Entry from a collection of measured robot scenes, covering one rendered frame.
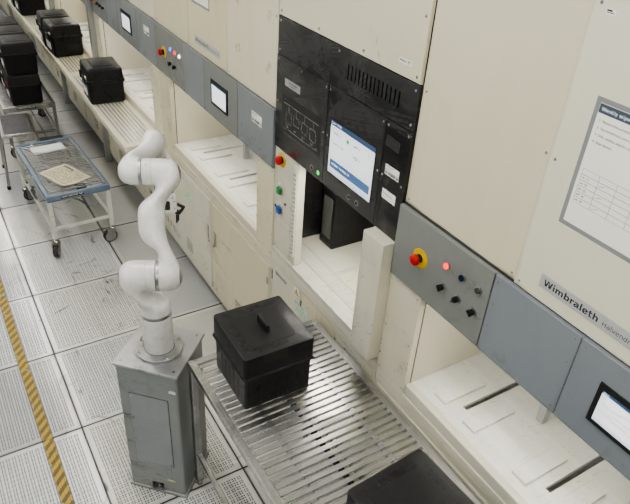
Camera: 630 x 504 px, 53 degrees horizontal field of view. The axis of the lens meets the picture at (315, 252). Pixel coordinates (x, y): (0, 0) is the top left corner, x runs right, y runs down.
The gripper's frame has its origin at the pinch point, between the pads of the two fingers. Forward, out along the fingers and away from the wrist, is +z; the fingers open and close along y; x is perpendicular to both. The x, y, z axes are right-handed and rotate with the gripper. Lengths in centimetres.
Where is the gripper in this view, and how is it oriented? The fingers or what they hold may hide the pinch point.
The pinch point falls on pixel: (167, 220)
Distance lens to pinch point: 304.6
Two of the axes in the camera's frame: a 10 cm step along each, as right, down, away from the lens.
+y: 9.9, -0.1, 1.2
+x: -1.1, -5.6, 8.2
